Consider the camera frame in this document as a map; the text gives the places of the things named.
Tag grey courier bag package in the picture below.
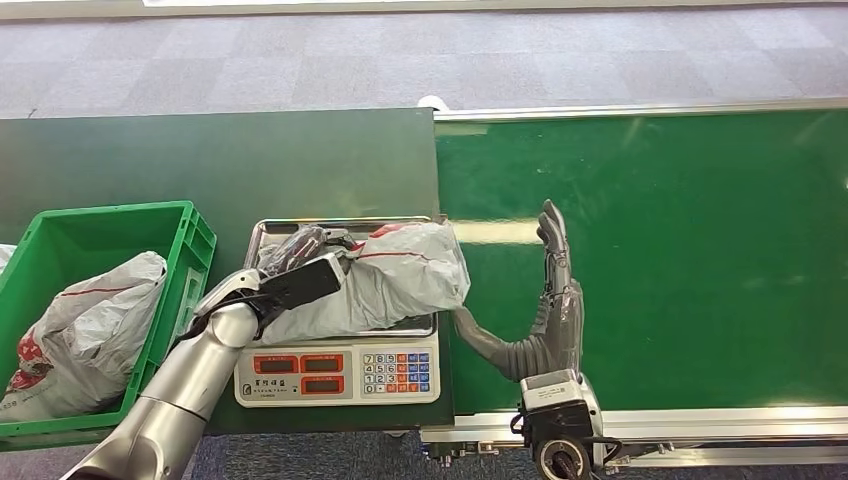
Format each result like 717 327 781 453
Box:
256 221 472 348

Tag white electronic scale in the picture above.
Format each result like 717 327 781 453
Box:
233 329 444 409

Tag stainless steel scale tray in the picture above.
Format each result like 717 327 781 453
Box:
243 216 441 341

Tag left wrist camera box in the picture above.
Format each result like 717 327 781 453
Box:
254 250 353 321

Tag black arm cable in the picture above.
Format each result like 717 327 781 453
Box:
581 435 625 466

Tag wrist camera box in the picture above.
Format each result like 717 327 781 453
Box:
254 250 353 321
518 368 603 440

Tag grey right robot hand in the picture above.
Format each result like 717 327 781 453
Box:
453 197 588 385

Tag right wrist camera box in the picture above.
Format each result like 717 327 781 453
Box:
518 368 603 440

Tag green conveyor belt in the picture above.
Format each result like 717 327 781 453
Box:
434 109 848 417

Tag green plastic crate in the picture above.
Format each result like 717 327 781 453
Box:
0 199 219 452

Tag aluminium conveyor frame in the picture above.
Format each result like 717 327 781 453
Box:
417 96 848 480

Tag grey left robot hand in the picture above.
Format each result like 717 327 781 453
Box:
256 224 360 277

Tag grey package with red print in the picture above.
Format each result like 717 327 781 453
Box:
0 249 169 424

